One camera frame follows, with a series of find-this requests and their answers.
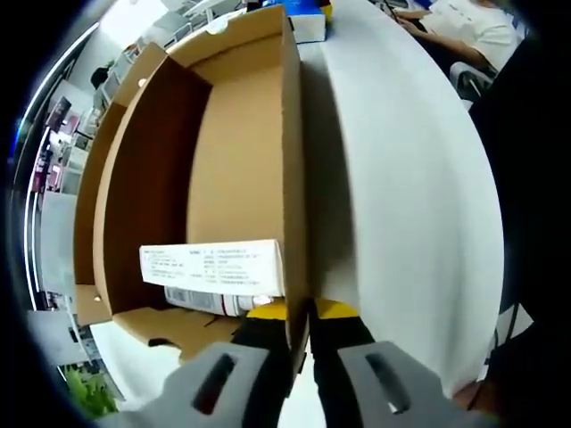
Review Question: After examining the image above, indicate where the white mesh office chair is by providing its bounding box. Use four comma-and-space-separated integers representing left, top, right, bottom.
447, 61, 499, 107

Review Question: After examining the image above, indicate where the person's black clothing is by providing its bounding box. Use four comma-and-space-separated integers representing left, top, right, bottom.
468, 33, 571, 402

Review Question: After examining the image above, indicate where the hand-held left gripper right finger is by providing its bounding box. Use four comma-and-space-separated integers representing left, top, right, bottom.
307, 298, 492, 428

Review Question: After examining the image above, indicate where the brown cardboard shoe box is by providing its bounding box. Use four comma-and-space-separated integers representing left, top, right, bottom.
71, 3, 314, 390

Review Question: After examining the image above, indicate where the green potted plant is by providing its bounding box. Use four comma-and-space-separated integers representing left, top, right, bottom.
56, 363, 122, 421

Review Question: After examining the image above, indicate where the white tube box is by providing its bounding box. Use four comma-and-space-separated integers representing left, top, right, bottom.
162, 284, 275, 319

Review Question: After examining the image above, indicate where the blue tissue pack soft item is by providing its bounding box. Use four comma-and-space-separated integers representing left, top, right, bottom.
286, 0, 330, 45

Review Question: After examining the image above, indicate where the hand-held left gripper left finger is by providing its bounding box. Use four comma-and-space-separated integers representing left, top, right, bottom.
110, 300, 294, 428

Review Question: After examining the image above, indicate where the row of purple posters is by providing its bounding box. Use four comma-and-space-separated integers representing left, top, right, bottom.
34, 95, 82, 193

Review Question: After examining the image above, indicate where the white printed carton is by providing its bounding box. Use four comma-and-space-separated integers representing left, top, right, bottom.
137, 238, 287, 299

